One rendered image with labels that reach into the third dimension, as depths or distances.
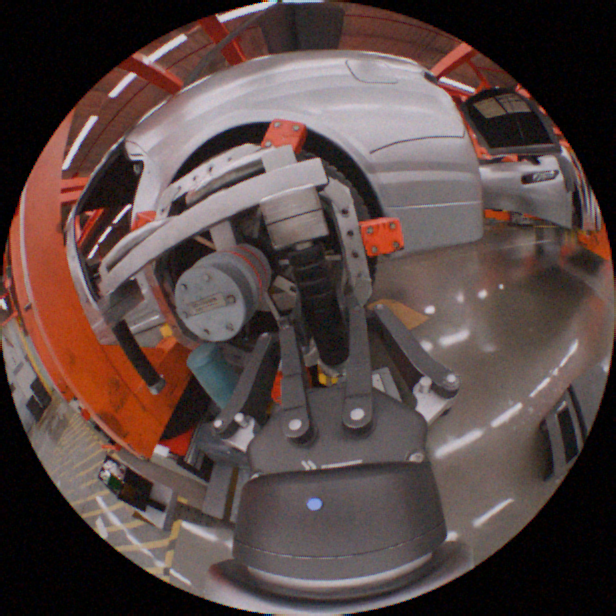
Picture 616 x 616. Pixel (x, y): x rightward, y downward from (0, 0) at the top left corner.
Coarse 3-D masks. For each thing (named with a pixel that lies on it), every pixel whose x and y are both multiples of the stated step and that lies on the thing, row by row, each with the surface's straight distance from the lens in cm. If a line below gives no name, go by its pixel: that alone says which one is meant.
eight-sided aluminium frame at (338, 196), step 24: (216, 168) 45; (168, 192) 51; (336, 192) 39; (168, 216) 52; (336, 216) 39; (360, 240) 40; (360, 264) 41; (168, 288) 61; (360, 288) 42; (168, 312) 58; (192, 336) 59; (312, 336) 54; (240, 360) 58; (312, 360) 51
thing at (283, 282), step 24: (192, 240) 69; (264, 240) 51; (336, 240) 58; (192, 264) 71; (288, 264) 51; (336, 264) 62; (288, 288) 53; (264, 312) 80; (288, 312) 76; (240, 336) 64
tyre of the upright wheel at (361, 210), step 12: (216, 156) 56; (312, 156) 50; (348, 180) 51; (360, 204) 49; (360, 216) 49; (168, 264) 64; (372, 264) 51; (372, 276) 52; (372, 288) 54; (240, 348) 64
